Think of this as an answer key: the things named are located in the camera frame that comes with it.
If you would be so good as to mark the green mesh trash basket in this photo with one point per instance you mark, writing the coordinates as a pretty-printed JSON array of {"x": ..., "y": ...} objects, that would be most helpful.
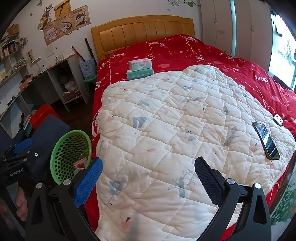
[{"x": 70, "y": 148}]

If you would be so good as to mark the wooden headboard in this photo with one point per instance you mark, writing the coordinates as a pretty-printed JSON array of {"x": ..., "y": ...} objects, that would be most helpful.
[{"x": 117, "y": 34}]

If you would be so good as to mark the cream wardrobe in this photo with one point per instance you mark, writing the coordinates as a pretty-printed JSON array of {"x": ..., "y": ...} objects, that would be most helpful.
[{"x": 242, "y": 29}]

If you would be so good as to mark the white quilted blanket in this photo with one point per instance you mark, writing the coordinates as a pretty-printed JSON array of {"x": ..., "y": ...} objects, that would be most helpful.
[{"x": 152, "y": 130}]

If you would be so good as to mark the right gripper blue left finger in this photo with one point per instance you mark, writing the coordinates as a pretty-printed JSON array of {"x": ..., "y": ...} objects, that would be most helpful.
[{"x": 85, "y": 181}]

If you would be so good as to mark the white tissue pack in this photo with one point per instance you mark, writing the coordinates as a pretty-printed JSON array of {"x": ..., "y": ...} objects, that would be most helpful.
[{"x": 140, "y": 64}]

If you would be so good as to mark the cartoon wall posters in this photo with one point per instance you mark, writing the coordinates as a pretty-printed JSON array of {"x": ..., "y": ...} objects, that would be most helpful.
[{"x": 62, "y": 20}]

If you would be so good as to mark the grey shelving unit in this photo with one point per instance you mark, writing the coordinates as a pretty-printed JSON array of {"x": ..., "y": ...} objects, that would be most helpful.
[{"x": 45, "y": 88}]

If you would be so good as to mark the red bed duvet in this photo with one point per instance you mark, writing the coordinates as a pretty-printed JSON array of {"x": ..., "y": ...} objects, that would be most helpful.
[{"x": 181, "y": 51}]

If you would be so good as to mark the black smartphone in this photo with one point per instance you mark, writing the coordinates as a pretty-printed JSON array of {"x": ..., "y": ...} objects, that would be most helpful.
[{"x": 266, "y": 140}]

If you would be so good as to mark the blue paper bag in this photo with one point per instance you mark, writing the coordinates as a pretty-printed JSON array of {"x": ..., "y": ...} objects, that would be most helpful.
[{"x": 88, "y": 69}]

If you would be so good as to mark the person's left hand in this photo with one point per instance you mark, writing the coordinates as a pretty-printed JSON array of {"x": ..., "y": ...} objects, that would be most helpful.
[{"x": 21, "y": 203}]

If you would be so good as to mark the flower wall decal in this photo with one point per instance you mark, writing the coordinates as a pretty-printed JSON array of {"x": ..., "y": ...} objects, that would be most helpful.
[{"x": 285, "y": 209}]

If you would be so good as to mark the blue upholstered chair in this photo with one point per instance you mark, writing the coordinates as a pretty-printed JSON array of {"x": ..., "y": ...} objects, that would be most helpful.
[{"x": 46, "y": 136}]

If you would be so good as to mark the green plastic stool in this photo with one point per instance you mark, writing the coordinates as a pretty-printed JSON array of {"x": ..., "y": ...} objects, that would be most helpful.
[{"x": 90, "y": 84}]

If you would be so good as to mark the teal tissue box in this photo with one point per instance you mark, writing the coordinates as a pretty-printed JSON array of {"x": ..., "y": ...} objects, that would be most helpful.
[{"x": 137, "y": 74}]

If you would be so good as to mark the small white charger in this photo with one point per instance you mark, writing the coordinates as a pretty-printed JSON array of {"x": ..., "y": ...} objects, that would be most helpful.
[{"x": 278, "y": 119}]

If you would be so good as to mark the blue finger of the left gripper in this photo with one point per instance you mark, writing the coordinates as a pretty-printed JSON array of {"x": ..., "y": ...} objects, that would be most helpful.
[
  {"x": 10, "y": 157},
  {"x": 22, "y": 146}
]

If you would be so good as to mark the pink snack packet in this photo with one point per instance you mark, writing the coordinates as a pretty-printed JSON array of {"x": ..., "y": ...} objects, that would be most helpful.
[{"x": 80, "y": 163}]

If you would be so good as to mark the bright window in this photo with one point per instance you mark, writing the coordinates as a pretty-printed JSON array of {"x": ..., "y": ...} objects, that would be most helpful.
[{"x": 282, "y": 63}]

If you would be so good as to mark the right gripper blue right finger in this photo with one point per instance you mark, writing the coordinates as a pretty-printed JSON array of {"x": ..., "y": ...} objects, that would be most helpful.
[{"x": 212, "y": 181}]

